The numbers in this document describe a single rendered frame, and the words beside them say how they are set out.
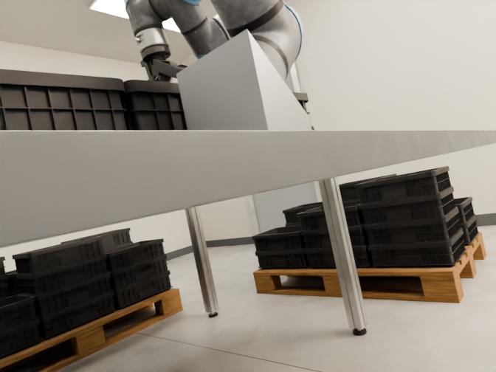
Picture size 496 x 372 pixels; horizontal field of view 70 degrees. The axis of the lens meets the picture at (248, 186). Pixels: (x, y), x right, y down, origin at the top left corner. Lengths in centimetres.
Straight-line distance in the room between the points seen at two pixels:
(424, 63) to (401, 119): 51
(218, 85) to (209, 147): 39
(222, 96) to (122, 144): 42
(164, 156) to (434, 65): 348
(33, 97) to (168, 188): 54
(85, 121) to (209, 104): 24
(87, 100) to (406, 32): 329
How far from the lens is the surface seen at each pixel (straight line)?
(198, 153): 19
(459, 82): 355
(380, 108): 371
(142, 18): 95
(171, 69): 86
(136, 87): 76
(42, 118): 69
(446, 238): 187
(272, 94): 54
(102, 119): 72
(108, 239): 273
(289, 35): 71
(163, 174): 17
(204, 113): 60
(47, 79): 70
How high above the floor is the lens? 66
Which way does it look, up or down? 1 degrees up
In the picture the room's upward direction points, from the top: 12 degrees counter-clockwise
